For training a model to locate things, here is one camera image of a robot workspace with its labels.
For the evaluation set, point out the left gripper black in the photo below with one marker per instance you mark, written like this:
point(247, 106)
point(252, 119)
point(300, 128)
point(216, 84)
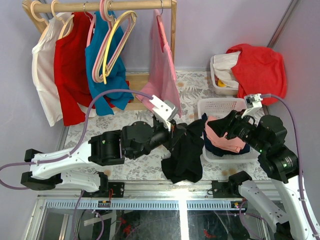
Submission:
point(170, 133)

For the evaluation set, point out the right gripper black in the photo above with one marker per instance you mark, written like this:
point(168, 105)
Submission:
point(229, 123)

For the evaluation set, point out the black t shirt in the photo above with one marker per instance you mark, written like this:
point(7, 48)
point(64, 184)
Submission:
point(184, 162)

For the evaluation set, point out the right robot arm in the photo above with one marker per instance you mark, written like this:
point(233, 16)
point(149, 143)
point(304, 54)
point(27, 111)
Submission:
point(297, 221)

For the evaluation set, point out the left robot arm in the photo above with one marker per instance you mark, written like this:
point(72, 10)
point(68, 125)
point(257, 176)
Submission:
point(63, 168)

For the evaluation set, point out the salmon pink folded shirt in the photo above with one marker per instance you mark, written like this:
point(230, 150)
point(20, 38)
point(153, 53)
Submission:
point(234, 145)

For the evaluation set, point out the navy blue folded shirt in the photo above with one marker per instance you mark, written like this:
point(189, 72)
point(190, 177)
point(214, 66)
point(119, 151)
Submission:
point(217, 151)

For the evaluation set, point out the pink t shirt on hanger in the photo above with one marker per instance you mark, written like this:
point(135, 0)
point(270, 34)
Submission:
point(162, 80)

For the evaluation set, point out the pink empty hanger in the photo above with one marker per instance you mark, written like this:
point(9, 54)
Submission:
point(104, 6)

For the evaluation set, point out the blue t shirt on hanger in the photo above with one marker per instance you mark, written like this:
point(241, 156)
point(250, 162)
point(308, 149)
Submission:
point(116, 79)

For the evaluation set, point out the red t shirt on hanger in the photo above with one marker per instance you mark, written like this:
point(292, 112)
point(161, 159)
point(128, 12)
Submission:
point(74, 59)

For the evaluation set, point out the yellow empty hanger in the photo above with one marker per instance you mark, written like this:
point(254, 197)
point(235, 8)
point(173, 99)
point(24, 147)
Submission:
point(111, 48)

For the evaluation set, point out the white t shirt on hanger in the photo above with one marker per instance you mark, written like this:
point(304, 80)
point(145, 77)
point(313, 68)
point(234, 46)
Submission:
point(42, 70)

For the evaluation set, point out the peach hanger far left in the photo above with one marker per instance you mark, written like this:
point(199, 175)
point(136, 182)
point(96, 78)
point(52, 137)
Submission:
point(36, 15)

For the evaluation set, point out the white laundry basket front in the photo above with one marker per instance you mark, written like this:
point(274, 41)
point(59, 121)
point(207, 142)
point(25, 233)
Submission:
point(219, 108)

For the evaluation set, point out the white laundry basket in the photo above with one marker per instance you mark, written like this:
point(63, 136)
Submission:
point(224, 91)
point(219, 108)

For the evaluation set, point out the white laundry basket back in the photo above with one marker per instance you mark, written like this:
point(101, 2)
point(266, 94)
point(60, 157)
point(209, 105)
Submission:
point(224, 91)

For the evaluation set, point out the yellow item in back basket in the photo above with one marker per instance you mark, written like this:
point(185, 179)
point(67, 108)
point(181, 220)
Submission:
point(221, 84)

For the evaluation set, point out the floral table mat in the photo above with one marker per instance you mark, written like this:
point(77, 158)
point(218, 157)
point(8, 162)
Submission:
point(192, 87)

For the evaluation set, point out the red orange cloth on basket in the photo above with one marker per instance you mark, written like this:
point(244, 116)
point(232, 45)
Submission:
point(259, 70)

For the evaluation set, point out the white cloth in back basket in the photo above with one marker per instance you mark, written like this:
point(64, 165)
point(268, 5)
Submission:
point(222, 65)

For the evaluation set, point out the wooden clothes rack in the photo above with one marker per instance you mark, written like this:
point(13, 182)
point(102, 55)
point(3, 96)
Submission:
point(117, 9)

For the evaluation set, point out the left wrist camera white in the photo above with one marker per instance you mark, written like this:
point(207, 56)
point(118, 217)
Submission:
point(164, 111)

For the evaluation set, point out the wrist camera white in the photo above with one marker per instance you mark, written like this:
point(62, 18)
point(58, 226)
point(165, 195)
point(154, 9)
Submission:
point(164, 111)
point(253, 104)

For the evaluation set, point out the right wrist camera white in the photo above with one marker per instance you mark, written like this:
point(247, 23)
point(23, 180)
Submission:
point(253, 104)

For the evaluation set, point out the aluminium rail frame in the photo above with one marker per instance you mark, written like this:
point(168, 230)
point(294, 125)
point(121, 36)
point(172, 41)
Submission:
point(142, 195)

